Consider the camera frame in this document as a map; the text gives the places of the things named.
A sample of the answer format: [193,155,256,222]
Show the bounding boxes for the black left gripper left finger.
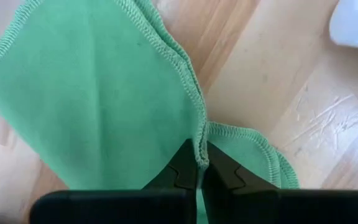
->
[29,138,199,224]

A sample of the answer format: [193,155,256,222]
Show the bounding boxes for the green cloth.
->
[0,0,301,224]

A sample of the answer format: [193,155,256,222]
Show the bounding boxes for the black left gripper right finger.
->
[200,141,358,224]

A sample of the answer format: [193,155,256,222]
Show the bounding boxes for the white printed squeeze bottle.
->
[328,0,358,51]

